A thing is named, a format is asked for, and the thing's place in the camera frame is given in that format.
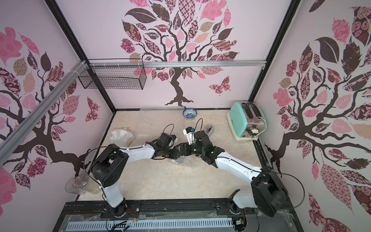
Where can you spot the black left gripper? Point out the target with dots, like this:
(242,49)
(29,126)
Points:
(172,157)

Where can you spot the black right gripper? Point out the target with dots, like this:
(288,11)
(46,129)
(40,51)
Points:
(188,148)

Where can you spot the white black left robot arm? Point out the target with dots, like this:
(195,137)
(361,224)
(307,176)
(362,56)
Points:
(109,165)

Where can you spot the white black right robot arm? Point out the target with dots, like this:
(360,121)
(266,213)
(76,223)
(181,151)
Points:
(267,190)

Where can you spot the grey tape dispenser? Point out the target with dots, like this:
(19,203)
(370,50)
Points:
(209,130)

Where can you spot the blue white patterned bowl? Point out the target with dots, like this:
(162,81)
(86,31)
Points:
(189,113)

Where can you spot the mint green toaster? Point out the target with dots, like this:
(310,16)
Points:
(246,121)

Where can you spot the clear plastic cup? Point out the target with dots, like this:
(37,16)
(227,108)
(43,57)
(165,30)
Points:
(81,185)

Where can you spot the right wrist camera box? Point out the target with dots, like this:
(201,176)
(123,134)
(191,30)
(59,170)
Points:
(189,133)

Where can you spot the aluminium frame bar back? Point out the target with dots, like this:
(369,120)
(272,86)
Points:
(180,64)

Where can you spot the aluminium frame bar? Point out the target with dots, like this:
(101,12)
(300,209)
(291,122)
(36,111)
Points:
(180,64)
(9,145)

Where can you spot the black wire wall basket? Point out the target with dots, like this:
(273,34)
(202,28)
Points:
(114,74)

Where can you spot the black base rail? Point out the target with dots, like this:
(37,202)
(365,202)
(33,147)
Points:
(244,220)

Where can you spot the white slotted cable duct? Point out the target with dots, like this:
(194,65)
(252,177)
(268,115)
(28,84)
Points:
(150,224)

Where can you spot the aluminium frame bar left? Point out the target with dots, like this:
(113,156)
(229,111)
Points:
(9,145)

